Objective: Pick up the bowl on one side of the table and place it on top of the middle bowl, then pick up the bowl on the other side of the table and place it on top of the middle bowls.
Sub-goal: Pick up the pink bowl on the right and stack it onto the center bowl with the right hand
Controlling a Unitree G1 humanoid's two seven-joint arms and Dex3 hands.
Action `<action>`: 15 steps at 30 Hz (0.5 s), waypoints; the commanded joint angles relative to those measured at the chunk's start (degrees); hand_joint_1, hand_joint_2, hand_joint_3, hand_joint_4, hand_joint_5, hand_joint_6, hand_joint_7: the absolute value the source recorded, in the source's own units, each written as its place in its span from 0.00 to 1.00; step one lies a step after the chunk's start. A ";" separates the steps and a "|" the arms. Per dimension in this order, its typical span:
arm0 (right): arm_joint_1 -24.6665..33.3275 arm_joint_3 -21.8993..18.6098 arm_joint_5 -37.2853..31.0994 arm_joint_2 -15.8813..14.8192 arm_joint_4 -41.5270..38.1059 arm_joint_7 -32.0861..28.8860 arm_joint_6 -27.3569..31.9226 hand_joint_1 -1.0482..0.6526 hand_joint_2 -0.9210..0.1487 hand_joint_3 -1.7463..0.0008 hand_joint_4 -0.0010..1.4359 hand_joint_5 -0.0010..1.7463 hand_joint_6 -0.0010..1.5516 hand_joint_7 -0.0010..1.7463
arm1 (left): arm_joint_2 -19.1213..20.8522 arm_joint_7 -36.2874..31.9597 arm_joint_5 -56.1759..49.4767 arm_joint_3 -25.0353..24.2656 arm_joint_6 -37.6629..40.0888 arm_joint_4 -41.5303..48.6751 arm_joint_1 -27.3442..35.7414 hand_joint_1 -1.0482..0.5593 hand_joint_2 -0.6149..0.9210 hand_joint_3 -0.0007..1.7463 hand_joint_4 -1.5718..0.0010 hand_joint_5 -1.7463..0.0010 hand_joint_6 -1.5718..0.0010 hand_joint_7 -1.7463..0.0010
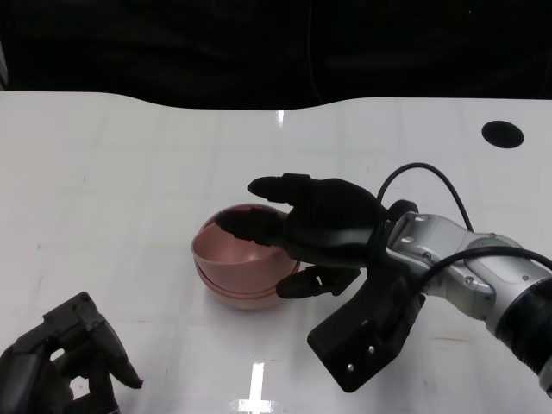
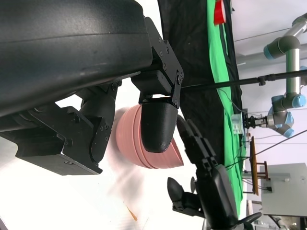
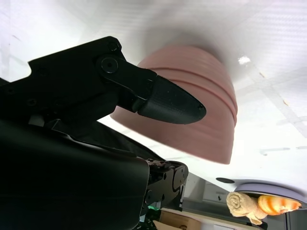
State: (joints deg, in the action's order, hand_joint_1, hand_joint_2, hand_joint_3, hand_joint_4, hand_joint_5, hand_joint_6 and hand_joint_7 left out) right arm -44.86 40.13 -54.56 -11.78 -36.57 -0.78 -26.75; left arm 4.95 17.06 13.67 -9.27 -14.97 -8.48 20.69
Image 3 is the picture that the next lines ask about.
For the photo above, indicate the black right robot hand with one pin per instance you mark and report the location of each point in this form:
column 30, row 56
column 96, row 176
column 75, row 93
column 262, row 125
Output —
column 60, row 155

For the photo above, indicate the green cloth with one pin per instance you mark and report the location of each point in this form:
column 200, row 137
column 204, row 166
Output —
column 151, row 207

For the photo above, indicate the cardboard box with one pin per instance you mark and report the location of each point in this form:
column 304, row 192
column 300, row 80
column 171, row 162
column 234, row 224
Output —
column 175, row 220

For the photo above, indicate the grey metal cabinet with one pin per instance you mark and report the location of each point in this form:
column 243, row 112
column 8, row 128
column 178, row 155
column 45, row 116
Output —
column 206, row 194

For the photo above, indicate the black round table grommet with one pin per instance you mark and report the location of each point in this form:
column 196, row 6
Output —
column 224, row 180

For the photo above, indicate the lavender plate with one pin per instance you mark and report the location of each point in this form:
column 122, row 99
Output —
column 275, row 188

